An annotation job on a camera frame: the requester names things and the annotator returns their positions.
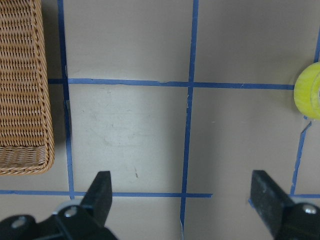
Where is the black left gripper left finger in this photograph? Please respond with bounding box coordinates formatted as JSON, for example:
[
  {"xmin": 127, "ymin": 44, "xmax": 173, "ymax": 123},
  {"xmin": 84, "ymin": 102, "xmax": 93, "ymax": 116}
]
[{"xmin": 57, "ymin": 170, "xmax": 113, "ymax": 233}]

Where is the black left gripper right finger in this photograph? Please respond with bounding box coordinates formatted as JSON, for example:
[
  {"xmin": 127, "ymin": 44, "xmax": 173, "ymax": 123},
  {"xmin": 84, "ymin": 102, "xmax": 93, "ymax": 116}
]
[{"xmin": 250, "ymin": 169, "xmax": 320, "ymax": 240}]

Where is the yellow clear tape roll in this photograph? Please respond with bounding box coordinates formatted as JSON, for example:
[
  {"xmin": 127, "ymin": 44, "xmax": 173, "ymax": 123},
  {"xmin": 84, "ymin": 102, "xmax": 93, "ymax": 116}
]
[{"xmin": 293, "ymin": 62, "xmax": 320, "ymax": 120}]

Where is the brown wicker basket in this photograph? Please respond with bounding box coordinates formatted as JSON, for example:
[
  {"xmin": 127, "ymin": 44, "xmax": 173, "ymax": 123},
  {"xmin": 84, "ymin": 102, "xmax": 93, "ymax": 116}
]
[{"xmin": 0, "ymin": 0, "xmax": 55, "ymax": 176}]

